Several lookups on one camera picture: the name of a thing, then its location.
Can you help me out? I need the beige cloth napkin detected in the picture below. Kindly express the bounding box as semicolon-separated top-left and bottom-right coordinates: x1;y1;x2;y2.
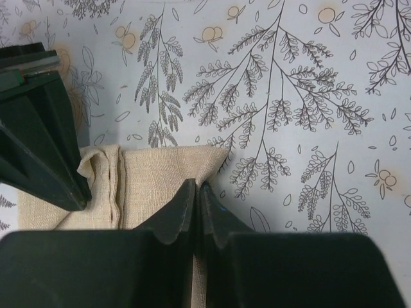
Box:
15;143;229;308

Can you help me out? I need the floral patterned table mat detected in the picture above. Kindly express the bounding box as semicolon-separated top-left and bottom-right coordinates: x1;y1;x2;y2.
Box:
0;0;411;235

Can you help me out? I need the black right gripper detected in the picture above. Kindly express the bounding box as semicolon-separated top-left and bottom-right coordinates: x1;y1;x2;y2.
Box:
1;42;91;211

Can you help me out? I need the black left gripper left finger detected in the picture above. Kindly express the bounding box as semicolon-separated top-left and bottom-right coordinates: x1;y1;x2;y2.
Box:
1;179;197;307

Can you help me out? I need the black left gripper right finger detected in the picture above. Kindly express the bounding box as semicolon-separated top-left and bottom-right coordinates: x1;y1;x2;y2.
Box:
198;184;405;307

